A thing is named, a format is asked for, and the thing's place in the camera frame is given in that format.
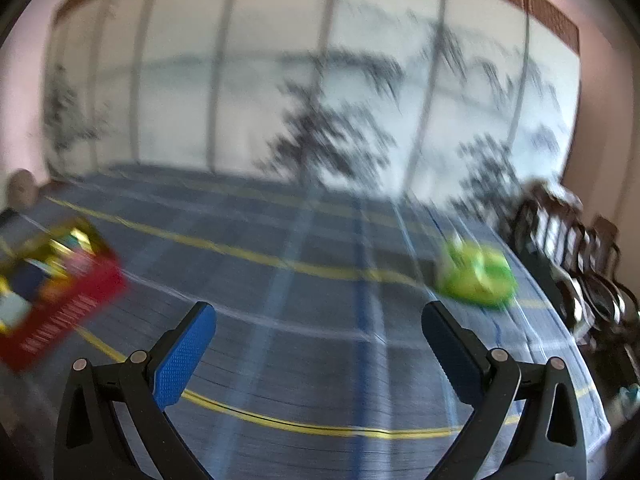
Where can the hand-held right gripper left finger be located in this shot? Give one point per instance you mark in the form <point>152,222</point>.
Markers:
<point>182,355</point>

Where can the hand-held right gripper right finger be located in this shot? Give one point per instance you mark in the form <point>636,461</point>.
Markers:
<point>450,355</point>

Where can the red tin box gold inside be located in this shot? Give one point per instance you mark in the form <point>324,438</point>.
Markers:
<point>75,305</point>

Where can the grey and navy box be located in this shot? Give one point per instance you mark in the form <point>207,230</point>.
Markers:
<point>22,280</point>

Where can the green tissue pack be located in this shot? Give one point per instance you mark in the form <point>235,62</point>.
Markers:
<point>470,270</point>

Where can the dark wooden chair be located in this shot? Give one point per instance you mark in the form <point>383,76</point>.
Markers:
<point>595,260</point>
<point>540,220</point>
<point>615,340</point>

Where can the painted folding screen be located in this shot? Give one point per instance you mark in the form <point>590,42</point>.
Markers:
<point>200,85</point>

